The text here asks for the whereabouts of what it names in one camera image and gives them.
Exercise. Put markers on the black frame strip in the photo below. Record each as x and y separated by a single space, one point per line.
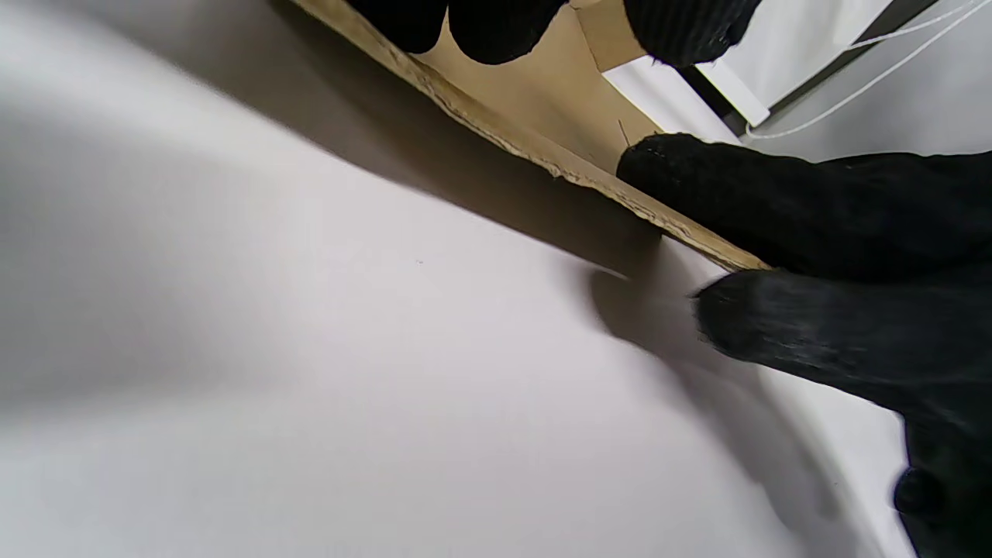
821 74

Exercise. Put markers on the person's left hand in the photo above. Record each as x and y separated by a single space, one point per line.
891 232

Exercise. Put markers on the brown cardboard box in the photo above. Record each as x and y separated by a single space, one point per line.
535 93

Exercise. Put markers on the person's right hand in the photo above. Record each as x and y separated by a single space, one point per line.
496 27

